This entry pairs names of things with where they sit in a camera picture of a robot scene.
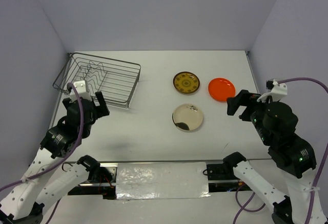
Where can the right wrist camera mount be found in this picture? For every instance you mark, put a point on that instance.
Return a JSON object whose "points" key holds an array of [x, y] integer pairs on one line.
{"points": [[275, 91]]}

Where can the orange plate front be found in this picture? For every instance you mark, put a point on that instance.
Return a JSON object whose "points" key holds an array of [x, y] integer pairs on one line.
{"points": [[220, 89]]}

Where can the metal wire dish rack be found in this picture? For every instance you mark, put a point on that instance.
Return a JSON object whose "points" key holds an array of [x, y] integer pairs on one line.
{"points": [[116, 79]]}

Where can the yellow plate brown rim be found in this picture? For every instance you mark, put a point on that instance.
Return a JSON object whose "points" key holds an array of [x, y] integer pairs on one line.
{"points": [[186, 83]]}

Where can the silver foil sheet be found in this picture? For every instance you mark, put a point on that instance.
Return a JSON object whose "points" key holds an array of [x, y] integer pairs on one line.
{"points": [[177, 180]]}

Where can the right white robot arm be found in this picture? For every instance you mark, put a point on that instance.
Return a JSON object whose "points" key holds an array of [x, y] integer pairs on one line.
{"points": [[295, 158]]}

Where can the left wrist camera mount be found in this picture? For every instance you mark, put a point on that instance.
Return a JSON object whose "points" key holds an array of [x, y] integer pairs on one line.
{"points": [[81, 88]]}

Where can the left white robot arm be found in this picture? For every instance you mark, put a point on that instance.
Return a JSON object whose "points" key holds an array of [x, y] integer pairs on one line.
{"points": [[32, 196]]}

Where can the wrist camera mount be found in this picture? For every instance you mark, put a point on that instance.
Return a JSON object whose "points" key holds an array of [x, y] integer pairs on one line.
{"points": [[81, 88], [275, 91]]}

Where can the black metal base rail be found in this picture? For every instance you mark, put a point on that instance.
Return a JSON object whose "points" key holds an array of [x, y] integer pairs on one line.
{"points": [[220, 179]]}

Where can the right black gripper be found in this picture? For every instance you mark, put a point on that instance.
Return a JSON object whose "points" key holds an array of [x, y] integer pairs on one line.
{"points": [[244, 97]]}

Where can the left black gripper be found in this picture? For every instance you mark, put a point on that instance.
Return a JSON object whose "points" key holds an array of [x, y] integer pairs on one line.
{"points": [[102, 109]]}

